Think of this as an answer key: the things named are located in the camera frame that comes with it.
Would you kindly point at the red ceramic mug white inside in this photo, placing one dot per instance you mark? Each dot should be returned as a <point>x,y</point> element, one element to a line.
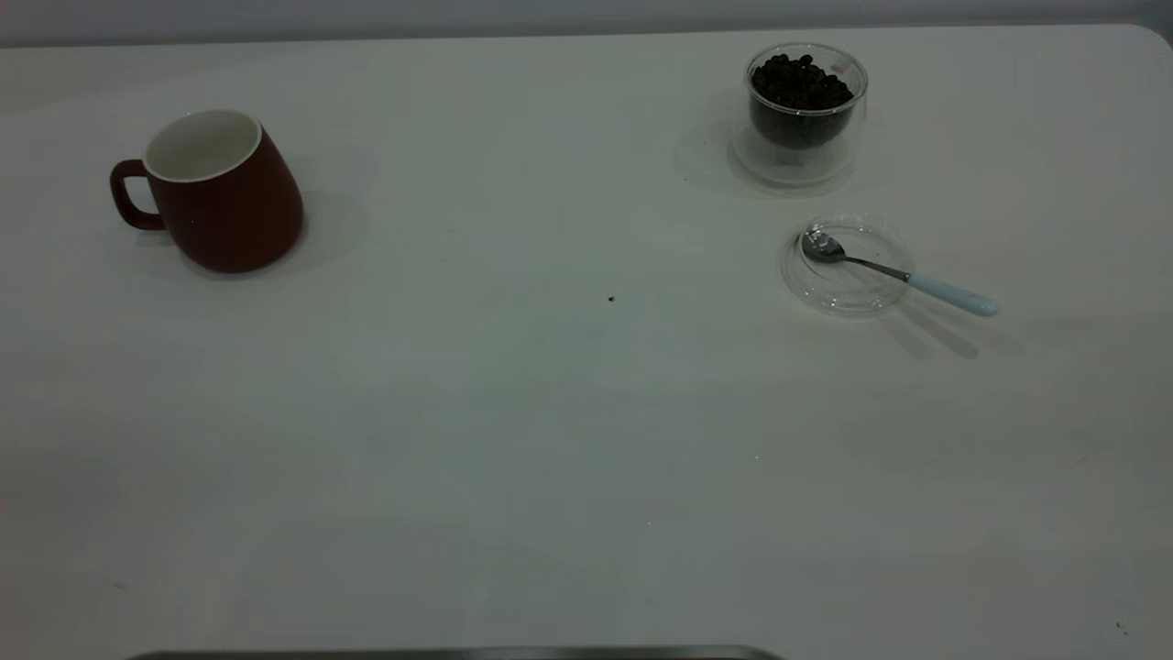
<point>229,215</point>

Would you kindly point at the clear double-walled glass cup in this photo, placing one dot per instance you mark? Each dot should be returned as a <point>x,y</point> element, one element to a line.
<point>797,165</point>

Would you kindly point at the clear round glass saucer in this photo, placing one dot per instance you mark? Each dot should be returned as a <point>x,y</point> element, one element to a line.
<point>848,289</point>

